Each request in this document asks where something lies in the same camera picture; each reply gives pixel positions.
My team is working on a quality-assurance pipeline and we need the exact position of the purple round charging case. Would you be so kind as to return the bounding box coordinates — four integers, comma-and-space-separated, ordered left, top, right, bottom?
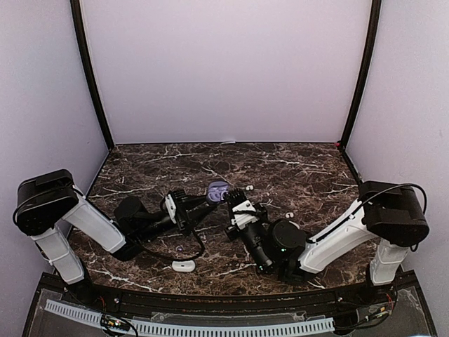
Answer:
206, 180, 229, 204

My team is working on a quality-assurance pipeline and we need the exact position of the right black frame post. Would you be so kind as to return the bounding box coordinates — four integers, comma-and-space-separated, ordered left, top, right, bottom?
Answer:
339, 0, 382, 152

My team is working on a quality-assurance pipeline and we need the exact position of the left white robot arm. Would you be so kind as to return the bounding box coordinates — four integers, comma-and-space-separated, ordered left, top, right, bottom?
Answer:
13, 169, 229, 306

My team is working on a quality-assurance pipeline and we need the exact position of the white oval charging case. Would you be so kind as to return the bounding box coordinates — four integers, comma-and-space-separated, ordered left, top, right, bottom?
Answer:
171, 260, 196, 273

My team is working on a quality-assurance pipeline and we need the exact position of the left black frame post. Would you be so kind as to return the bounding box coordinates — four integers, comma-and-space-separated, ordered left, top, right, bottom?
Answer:
69, 0, 115, 152

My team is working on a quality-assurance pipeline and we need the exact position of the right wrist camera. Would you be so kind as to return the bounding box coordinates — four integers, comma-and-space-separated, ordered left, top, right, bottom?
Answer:
231, 203, 259, 230

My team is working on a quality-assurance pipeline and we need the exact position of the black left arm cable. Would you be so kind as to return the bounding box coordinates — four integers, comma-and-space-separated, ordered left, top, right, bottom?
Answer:
126, 196, 206, 263

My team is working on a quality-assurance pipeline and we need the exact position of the white slotted cable duct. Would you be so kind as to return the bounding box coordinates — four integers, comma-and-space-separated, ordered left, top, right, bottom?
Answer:
44, 300, 335, 336

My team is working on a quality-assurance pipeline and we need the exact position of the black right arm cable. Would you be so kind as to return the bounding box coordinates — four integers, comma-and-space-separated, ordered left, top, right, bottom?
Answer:
357, 183, 429, 252

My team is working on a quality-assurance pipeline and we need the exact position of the black front rail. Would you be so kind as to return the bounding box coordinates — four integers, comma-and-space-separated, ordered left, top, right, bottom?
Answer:
93, 284, 368, 315

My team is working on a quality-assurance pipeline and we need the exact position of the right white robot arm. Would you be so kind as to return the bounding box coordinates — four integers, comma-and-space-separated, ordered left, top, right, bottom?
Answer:
224, 180, 429, 305

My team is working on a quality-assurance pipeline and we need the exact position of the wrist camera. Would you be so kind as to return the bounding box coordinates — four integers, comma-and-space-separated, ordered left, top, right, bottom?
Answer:
231, 203, 259, 230
164, 194, 177, 224

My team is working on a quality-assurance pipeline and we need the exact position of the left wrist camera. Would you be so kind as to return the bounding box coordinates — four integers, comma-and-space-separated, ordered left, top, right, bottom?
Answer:
164, 194, 177, 224

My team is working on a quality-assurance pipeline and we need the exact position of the black frame post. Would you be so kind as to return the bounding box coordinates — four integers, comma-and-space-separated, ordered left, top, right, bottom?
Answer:
339, 0, 382, 152
69, 0, 115, 152

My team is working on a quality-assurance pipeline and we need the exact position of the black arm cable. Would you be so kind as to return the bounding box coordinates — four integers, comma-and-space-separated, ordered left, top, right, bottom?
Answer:
357, 183, 429, 252
126, 196, 206, 263

